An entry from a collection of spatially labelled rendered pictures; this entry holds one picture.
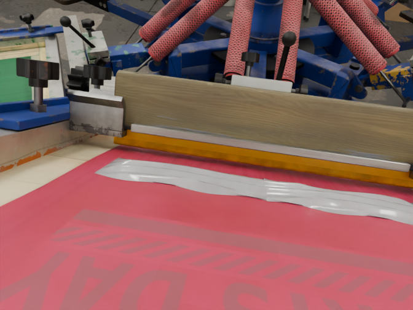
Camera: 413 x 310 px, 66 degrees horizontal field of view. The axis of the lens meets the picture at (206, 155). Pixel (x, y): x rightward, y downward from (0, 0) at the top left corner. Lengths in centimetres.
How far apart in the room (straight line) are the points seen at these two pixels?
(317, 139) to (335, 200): 10
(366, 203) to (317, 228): 10
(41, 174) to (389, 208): 35
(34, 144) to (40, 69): 9
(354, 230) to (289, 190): 8
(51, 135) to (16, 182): 11
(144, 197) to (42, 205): 8
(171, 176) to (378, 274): 20
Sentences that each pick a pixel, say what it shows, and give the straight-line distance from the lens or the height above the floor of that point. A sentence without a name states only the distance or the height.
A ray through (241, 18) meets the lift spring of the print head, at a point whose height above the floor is 119.
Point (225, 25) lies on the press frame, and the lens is 127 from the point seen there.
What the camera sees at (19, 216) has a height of 133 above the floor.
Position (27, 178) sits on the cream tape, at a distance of 34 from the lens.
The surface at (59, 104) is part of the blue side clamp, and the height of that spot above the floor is 124.
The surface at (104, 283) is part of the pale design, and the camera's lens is 19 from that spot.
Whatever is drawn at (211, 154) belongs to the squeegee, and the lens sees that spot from 43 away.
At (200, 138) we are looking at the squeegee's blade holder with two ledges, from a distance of 40.
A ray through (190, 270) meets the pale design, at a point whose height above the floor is 134.
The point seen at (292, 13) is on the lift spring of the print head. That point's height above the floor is 121.
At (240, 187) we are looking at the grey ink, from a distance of 34.
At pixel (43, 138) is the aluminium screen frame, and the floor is 127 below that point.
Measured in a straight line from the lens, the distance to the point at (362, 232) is 31.
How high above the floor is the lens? 152
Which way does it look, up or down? 46 degrees down
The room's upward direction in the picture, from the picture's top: 4 degrees clockwise
